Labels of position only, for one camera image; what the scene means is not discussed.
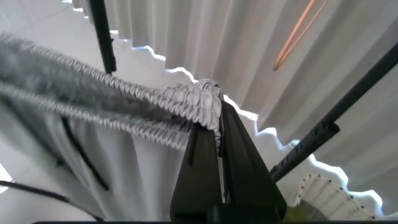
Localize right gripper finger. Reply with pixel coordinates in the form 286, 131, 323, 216
220, 101, 287, 223

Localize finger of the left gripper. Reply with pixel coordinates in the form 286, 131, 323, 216
170, 122, 224, 223

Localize pale grey shorts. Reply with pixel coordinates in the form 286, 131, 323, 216
0, 32, 224, 222

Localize white laundry basket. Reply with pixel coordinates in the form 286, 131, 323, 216
294, 174, 377, 222

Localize pink clothes hanger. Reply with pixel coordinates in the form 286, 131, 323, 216
273, 0, 329, 72

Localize black clothes rack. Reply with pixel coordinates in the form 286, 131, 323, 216
88, 0, 398, 183

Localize white curtain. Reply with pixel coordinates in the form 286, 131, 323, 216
71, 0, 398, 216

